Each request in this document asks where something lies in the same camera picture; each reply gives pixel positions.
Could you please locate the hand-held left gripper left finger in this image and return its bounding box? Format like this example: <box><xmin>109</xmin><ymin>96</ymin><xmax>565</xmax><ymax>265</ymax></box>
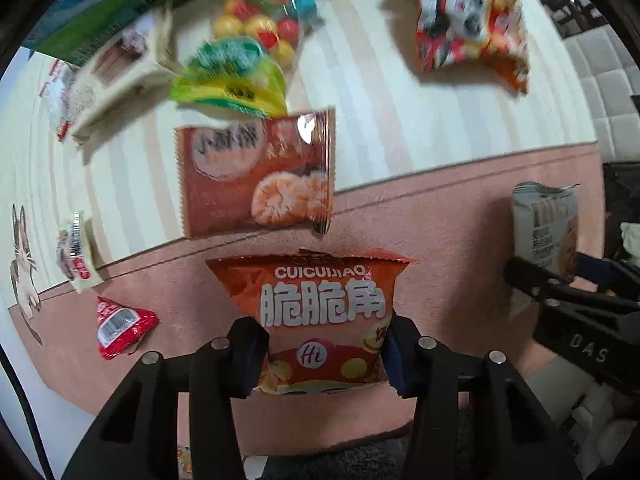
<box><xmin>62</xmin><ymin>317</ymin><xmax>271</xmax><ymax>480</ymax></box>

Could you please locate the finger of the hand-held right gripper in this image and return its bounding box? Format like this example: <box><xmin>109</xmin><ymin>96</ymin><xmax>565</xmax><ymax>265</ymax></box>
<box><xmin>502</xmin><ymin>256</ymin><xmax>640</xmax><ymax>323</ymax></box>
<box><xmin>574</xmin><ymin>252</ymin><xmax>640</xmax><ymax>306</ymax></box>

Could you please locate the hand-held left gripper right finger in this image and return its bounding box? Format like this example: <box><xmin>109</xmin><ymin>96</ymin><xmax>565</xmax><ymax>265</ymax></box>
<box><xmin>383</xmin><ymin>309</ymin><xmax>584</xmax><ymax>480</ymax></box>

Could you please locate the white cookie packet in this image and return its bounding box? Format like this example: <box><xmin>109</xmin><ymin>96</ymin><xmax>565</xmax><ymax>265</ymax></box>
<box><xmin>511</xmin><ymin>182</ymin><xmax>579</xmax><ymax>275</ymax></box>

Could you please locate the orange corn snack packet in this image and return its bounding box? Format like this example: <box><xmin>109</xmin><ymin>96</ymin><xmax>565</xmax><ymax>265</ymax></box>
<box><xmin>205</xmin><ymin>247</ymin><xmax>419</xmax><ymax>397</ymax></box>

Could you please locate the grey rug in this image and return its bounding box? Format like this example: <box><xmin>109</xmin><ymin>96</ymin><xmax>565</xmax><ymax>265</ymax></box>
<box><xmin>260</xmin><ymin>432</ymin><xmax>417</xmax><ymax>480</ymax></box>

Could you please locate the small red snack packet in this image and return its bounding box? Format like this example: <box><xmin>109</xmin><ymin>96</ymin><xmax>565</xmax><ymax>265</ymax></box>
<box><xmin>96</xmin><ymin>296</ymin><xmax>160</xmax><ymax>361</ymax></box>

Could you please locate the brown pastry packet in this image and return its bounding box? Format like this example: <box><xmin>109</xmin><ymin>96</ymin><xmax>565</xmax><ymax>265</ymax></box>
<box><xmin>174</xmin><ymin>107</ymin><xmax>337</xmax><ymax>239</ymax></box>

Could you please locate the small white snack packet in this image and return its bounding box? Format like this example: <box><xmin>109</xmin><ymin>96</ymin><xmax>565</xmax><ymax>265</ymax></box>
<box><xmin>54</xmin><ymin>211</ymin><xmax>104</xmax><ymax>295</ymax></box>

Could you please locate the orange panda snack packet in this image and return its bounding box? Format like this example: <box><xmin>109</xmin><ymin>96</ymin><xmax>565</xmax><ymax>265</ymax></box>
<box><xmin>414</xmin><ymin>0</ymin><xmax>531</xmax><ymax>95</ymax></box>

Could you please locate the green snack packet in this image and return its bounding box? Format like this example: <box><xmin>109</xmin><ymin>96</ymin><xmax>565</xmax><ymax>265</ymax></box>
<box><xmin>169</xmin><ymin>39</ymin><xmax>289</xmax><ymax>120</ymax></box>

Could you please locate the beige wafer packet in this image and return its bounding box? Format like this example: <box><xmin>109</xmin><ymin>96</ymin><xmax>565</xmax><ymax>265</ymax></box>
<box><xmin>69</xmin><ymin>7</ymin><xmax>175</xmax><ymax>145</ymax></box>

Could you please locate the long red-white biscuit packet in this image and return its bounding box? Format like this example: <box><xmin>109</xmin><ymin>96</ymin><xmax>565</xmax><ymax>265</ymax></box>
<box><xmin>42</xmin><ymin>59</ymin><xmax>82</xmax><ymax>142</ymax></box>

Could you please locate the clear bag of colourful candy balls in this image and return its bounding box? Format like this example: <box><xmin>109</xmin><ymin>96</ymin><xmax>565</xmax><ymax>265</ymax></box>
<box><xmin>211</xmin><ymin>0</ymin><xmax>335</xmax><ymax>69</ymax></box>

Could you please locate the green and blue board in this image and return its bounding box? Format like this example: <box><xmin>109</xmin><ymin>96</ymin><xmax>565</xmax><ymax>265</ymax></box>
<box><xmin>24</xmin><ymin>0</ymin><xmax>172</xmax><ymax>67</ymax></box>

